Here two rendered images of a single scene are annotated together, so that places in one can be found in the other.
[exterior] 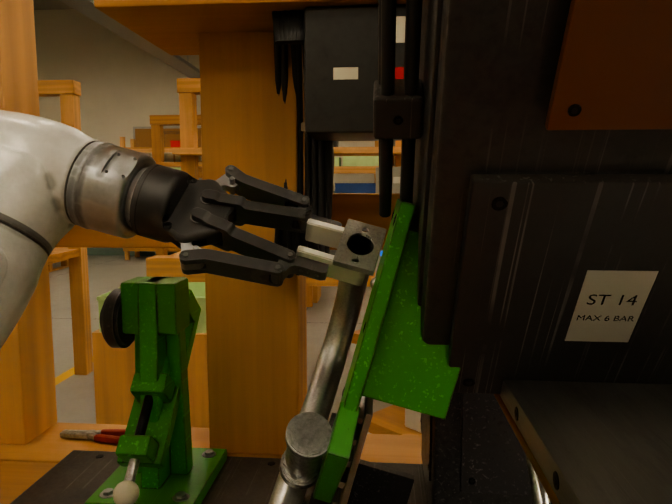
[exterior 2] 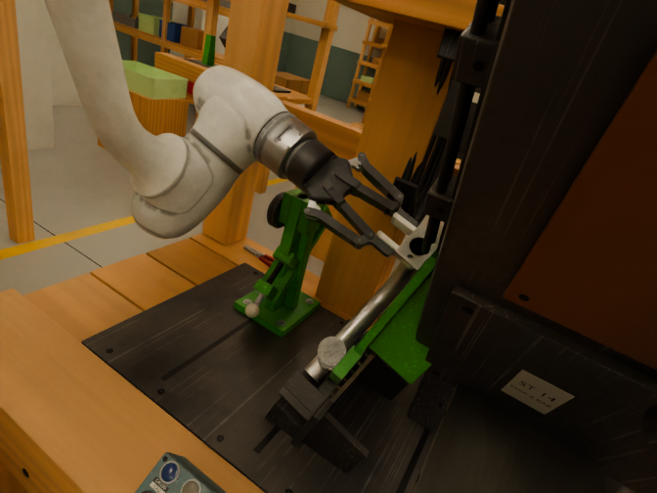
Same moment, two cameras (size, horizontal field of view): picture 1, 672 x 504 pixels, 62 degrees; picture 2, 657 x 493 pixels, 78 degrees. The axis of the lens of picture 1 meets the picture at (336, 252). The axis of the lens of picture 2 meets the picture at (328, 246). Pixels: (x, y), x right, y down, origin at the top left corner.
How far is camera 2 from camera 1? 0.18 m
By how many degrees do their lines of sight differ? 27
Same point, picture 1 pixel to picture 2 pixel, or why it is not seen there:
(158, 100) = not seen: outside the picture
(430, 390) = (409, 366)
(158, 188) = (306, 160)
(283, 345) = (375, 257)
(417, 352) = (409, 342)
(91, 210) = (266, 159)
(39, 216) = (238, 154)
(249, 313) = not seen: hidden behind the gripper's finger
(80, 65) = not seen: outside the picture
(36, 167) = (241, 124)
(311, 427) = (334, 347)
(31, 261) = (228, 179)
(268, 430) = (350, 300)
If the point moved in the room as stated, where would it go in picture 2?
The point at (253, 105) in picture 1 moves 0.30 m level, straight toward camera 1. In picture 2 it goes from (414, 89) to (387, 97)
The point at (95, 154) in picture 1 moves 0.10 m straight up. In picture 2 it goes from (278, 124) to (291, 51)
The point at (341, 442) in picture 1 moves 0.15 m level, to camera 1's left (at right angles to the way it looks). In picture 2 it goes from (341, 369) to (243, 315)
